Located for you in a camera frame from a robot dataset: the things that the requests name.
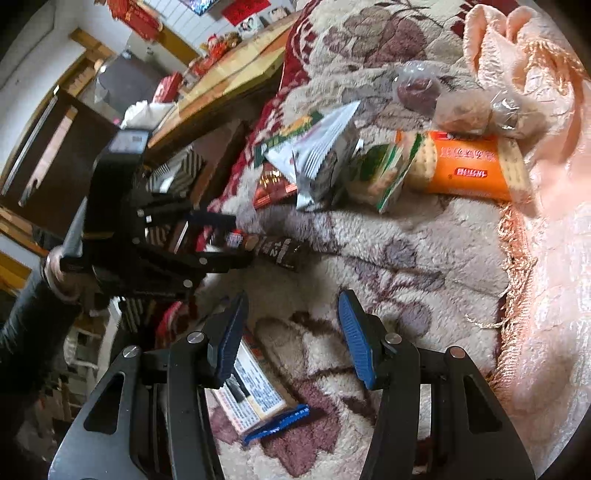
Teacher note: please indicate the dark green cracker packet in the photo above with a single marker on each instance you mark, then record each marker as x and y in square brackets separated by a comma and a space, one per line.
[294, 130]

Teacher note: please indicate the orange cracker pack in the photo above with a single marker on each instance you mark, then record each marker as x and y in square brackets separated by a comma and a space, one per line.
[487, 167]

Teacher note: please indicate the plush toys on table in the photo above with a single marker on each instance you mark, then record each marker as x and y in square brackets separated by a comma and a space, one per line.
[215, 47]

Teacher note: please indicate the pink fringed cloth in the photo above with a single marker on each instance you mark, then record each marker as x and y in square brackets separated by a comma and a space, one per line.
[543, 377]

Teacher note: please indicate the clear bag of nuts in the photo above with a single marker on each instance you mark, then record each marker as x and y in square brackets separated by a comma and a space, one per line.
[515, 117]

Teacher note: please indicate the white barcode snack packet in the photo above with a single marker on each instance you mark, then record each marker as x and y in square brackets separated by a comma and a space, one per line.
[314, 162]

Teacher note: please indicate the dark sleeve left forearm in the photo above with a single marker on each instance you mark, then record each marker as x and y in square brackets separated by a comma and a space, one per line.
[36, 326]

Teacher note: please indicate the clear bag red fruit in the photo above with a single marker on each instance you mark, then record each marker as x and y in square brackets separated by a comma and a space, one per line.
[418, 87]

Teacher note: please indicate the red snack packet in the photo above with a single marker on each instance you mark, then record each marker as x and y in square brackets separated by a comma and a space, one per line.
[272, 188]

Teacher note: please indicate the white plastic bag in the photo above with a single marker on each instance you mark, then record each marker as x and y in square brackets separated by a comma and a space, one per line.
[145, 115]

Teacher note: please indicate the blue white biscuit pack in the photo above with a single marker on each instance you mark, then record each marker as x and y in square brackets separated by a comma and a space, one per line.
[253, 399]

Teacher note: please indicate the red gift box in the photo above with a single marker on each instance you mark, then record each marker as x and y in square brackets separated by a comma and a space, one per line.
[167, 89]

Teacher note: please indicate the red hanging decoration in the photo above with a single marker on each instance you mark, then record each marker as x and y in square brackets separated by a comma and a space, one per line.
[137, 17]

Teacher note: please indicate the striped cardboard tray box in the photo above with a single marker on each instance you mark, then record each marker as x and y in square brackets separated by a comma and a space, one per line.
[175, 177]

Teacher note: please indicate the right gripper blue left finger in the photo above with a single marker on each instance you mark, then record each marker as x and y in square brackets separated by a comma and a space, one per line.
[224, 329]

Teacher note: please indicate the clear bag brown snack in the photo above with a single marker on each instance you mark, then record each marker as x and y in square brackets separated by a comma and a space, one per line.
[463, 112]

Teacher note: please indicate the yellow top wooden table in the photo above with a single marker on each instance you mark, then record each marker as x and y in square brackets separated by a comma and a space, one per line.
[239, 73]

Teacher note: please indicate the green rice cracker packet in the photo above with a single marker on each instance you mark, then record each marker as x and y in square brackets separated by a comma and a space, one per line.
[376, 177]

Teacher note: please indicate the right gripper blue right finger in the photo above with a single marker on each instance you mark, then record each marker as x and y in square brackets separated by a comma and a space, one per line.
[365, 337]

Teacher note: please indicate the red banner sign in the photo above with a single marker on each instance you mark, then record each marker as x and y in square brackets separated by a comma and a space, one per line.
[239, 10]

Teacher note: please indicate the dark brown chocolate bar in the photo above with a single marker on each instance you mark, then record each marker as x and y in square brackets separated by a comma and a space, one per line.
[281, 251]

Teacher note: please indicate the red floral plush blanket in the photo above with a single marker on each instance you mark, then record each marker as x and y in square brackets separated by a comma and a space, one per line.
[431, 267]

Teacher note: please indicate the person left hand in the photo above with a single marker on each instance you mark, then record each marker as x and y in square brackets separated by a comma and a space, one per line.
[68, 287]

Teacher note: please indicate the dark wooden chair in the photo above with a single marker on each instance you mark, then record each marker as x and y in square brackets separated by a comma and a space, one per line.
[48, 173]

